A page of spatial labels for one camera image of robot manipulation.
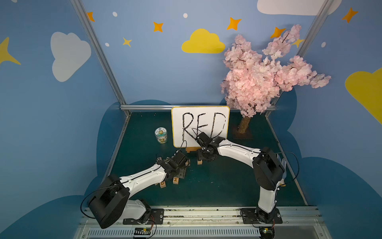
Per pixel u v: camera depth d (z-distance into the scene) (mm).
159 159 928
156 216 750
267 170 492
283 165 931
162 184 824
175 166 662
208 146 684
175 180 840
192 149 952
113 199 414
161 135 984
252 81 689
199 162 909
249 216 755
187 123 883
